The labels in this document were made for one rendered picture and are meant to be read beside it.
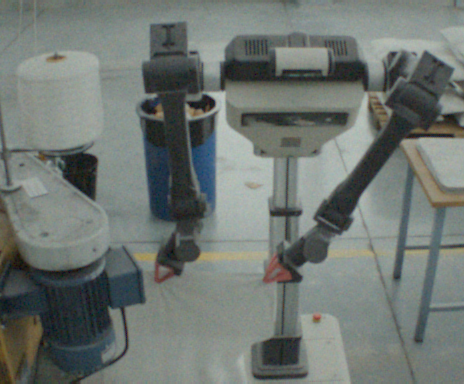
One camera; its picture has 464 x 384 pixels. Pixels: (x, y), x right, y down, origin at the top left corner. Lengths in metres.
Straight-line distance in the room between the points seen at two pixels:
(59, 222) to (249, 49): 0.80
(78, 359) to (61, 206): 0.31
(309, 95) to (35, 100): 0.87
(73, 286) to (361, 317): 2.24
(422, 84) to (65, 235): 0.76
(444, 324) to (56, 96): 2.50
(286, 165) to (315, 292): 1.41
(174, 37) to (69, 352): 0.66
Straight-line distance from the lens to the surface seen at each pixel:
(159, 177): 4.02
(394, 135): 1.50
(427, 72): 1.47
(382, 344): 3.27
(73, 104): 1.32
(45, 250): 1.28
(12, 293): 1.38
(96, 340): 1.44
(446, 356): 3.26
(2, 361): 1.42
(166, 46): 1.42
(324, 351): 2.80
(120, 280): 1.39
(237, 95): 1.93
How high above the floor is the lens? 2.07
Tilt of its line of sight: 28 degrees down
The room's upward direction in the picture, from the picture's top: 1 degrees counter-clockwise
